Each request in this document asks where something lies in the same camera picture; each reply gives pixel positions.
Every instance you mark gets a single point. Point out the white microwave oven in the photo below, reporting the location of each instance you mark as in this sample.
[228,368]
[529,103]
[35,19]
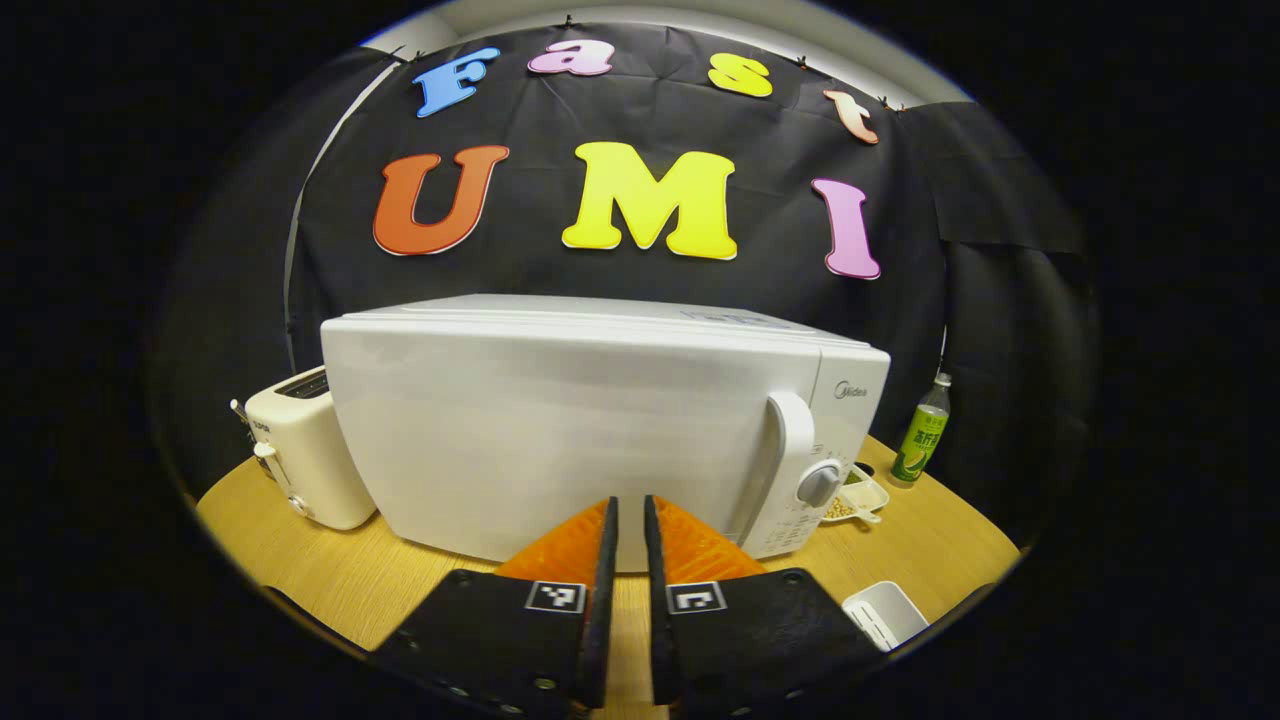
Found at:
[560,430]

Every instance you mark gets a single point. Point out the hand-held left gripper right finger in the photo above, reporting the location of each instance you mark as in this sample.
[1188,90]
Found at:
[662,600]

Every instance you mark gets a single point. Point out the green label drink bottle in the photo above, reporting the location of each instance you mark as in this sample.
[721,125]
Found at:
[920,440]

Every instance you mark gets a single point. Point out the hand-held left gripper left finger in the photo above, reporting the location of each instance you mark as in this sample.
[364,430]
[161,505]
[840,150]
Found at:
[598,600]

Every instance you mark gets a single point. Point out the white divided snack tray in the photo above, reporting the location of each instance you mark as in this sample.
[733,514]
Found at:
[862,495]

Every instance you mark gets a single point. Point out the white rectangular plate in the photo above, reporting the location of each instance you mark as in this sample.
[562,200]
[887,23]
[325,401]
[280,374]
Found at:
[885,612]

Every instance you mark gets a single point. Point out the cream toaster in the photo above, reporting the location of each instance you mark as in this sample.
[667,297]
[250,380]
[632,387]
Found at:
[300,450]

